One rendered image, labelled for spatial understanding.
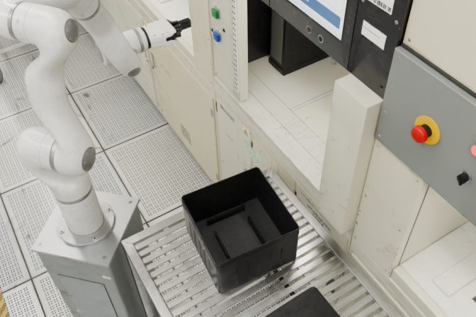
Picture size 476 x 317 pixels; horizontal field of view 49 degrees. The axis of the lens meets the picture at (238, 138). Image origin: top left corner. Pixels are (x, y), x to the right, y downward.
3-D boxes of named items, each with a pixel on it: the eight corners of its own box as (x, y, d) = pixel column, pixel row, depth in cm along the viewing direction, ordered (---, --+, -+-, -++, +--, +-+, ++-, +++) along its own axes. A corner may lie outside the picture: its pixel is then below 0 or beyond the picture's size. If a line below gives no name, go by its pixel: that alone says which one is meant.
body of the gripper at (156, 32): (137, 40, 182) (166, 30, 186) (149, 55, 176) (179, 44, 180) (134, 22, 177) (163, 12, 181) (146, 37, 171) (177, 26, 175)
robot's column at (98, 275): (83, 344, 226) (29, 249, 171) (110, 286, 245) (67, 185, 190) (144, 358, 221) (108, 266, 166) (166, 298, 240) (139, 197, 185)
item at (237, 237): (257, 197, 184) (258, 165, 172) (297, 258, 167) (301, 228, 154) (185, 227, 176) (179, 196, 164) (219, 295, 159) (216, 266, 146)
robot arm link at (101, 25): (114, 25, 145) (150, 70, 174) (91, -15, 150) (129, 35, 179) (86, 43, 145) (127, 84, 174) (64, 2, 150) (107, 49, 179)
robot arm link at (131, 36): (142, 44, 171) (130, 23, 174) (104, 58, 166) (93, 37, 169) (142, 59, 178) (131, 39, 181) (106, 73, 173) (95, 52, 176)
